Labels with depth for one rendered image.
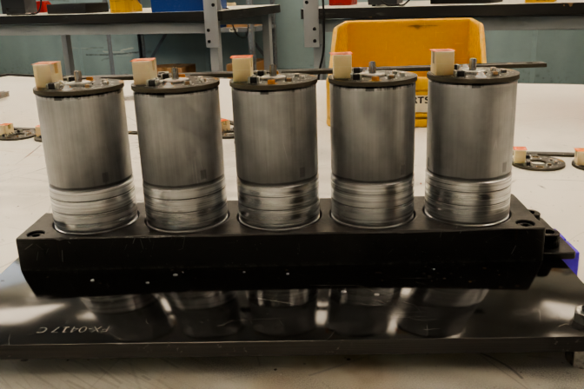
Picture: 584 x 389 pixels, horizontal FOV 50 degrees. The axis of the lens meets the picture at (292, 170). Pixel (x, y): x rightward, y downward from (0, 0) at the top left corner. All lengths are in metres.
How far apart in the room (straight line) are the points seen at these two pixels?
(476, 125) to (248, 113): 0.06
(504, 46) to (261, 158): 4.38
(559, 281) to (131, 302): 0.11
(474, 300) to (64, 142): 0.12
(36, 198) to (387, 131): 0.18
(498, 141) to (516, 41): 4.35
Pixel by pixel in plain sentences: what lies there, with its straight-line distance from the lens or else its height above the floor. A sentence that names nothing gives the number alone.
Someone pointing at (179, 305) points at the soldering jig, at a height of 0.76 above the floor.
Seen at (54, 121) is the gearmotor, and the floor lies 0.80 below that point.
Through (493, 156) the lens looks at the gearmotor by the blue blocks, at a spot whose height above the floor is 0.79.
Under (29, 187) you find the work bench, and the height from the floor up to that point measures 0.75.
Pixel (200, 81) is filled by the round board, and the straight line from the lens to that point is 0.18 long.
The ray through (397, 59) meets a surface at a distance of 0.51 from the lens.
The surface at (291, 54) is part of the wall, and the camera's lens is 4.83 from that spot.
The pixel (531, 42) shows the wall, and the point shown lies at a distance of 4.53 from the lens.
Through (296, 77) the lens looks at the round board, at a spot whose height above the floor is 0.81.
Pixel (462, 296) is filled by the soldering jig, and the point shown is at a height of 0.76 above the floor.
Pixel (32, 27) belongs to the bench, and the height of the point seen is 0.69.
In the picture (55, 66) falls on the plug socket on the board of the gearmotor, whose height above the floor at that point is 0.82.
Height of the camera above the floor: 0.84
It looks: 16 degrees down
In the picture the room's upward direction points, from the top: 2 degrees counter-clockwise
